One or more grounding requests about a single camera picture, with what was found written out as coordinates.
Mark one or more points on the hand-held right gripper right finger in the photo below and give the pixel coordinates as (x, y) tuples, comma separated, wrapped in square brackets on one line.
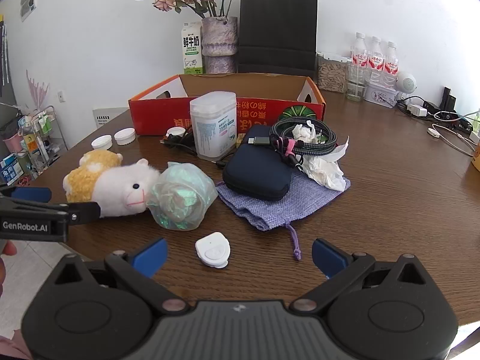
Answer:
[(327, 257)]

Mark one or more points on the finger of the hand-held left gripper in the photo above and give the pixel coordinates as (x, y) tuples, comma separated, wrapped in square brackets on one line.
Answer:
[(85, 212), (33, 194)]

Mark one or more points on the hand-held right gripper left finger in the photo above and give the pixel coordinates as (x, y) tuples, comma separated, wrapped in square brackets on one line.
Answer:
[(152, 255)]

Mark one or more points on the white alpaca plush toy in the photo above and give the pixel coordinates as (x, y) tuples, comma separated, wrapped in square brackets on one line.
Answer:
[(120, 191)]

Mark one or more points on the small white clip device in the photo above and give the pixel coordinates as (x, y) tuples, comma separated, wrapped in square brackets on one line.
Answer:
[(212, 249)]

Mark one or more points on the white ridged bottle cap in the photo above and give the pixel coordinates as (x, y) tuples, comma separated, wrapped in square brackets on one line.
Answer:
[(124, 136)]

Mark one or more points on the navy zip case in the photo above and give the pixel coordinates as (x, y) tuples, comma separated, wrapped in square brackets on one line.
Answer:
[(255, 172)]

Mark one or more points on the red orange cardboard box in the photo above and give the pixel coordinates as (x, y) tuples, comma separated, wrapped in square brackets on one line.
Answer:
[(157, 114)]

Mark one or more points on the white translucent plastic canister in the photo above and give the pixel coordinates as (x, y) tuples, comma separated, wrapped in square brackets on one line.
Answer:
[(212, 127)]

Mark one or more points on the person's left hand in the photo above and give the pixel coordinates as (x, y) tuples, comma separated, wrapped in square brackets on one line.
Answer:
[(6, 249)]

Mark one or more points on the iridescent green cellophane ball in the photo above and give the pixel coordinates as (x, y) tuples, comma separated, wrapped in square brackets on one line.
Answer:
[(180, 198)]

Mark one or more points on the crumpled white tissue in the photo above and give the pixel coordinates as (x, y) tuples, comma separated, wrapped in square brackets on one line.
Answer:
[(303, 131), (324, 172)]

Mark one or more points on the person's pink clothing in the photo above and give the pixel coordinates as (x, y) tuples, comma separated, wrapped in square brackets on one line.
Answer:
[(11, 349)]

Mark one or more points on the white printed tin box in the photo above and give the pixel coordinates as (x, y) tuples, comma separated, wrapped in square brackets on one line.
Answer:
[(380, 95)]

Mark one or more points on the white plug charger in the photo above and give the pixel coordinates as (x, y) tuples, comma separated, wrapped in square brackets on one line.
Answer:
[(418, 110)]

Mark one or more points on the clear drinking glass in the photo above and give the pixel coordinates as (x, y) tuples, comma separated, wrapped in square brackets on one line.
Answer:
[(358, 86)]

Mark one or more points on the yellow object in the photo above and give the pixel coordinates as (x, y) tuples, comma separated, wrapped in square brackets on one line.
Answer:
[(476, 159)]

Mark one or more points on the clear jar of seeds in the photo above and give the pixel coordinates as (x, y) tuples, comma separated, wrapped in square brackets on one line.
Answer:
[(332, 75)]

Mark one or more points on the white round speaker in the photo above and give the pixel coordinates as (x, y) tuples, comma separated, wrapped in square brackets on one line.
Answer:
[(407, 82)]

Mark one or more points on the white green milk carton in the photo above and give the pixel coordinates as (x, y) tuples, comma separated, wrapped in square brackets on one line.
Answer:
[(192, 50)]

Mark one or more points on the black upright device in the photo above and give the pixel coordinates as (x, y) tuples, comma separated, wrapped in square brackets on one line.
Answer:
[(447, 99)]

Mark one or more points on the purple textured vase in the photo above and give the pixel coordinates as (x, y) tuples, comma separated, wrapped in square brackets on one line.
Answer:
[(219, 45)]

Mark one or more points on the black paper bag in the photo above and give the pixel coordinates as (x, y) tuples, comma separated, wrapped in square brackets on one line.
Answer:
[(277, 33)]

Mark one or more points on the white wall outlet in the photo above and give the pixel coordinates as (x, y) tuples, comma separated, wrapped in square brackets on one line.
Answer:
[(62, 96)]

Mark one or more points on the purple feather wall decal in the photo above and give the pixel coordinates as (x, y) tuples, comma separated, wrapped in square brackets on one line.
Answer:
[(37, 92)]

